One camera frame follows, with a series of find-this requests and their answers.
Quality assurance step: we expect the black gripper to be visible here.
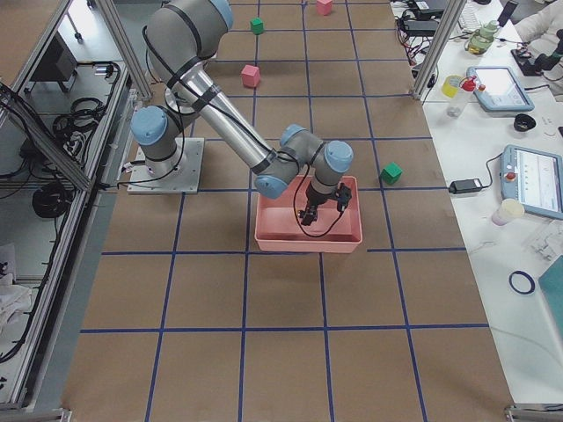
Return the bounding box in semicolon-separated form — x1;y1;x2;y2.
298;183;331;226

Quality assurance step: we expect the green cube near arm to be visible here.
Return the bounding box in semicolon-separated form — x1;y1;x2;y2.
250;17;265;35

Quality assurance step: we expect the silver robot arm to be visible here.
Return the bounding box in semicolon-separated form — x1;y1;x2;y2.
131;1;354;226

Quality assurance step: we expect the pink plastic bin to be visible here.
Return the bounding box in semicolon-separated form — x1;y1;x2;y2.
254;176;363;253

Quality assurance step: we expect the green cube near bin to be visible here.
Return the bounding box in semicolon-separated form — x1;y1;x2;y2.
380;162;403;185

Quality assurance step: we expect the pink cube near centre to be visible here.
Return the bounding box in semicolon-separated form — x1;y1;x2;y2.
240;64;261;88

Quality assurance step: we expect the pink cube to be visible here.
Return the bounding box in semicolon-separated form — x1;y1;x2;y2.
316;0;333;16
240;64;261;88

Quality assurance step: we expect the black power brick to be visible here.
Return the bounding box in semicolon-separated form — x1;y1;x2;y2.
448;178;484;194

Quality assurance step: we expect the red cap squeeze bottle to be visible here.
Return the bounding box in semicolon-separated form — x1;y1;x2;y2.
446;75;477;118

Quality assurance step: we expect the yellow tape roll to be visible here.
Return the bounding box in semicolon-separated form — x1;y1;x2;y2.
441;75;463;98

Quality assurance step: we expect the pink cube far left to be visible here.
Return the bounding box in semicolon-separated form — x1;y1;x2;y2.
316;0;333;16

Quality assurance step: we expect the black power adapter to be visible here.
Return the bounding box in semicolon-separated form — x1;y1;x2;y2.
400;20;439;37

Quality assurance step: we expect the teach pendant far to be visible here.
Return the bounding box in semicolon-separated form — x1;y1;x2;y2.
466;66;535;113

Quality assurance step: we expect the teach pendant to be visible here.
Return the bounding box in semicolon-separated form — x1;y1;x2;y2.
466;66;535;113
500;144;562;220

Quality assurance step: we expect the teach pendant near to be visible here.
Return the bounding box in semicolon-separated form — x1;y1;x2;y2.
500;144;562;220

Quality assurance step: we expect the green glass jar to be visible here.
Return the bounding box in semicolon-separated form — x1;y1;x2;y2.
465;20;500;55

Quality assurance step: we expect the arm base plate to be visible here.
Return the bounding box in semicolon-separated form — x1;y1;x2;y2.
127;136;205;194

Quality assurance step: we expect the blue tape ring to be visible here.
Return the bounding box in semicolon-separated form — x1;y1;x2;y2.
508;271;537;295

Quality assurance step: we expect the aluminium frame post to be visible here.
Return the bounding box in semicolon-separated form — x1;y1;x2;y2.
411;0;466;100

